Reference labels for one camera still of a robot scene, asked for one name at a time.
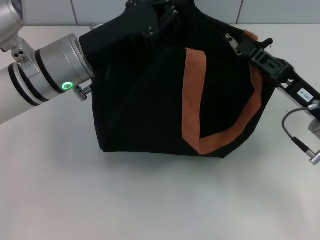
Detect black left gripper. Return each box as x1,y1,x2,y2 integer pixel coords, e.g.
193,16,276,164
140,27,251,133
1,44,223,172
79,0,181,76

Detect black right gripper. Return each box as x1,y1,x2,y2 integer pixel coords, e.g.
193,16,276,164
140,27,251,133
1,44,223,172
234,37,320,121

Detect silver zipper pull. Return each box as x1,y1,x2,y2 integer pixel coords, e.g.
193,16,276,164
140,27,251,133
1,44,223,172
224,33,243,56

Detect black food bag orange handles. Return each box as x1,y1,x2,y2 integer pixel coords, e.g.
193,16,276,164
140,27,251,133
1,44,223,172
88,0,275,160

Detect grey cable with silver plug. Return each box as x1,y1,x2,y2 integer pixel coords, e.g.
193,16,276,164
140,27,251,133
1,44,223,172
281,104,320,166

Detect black cable with knurled plug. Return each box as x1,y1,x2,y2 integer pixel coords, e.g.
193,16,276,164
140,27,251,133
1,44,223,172
72,84,93,102

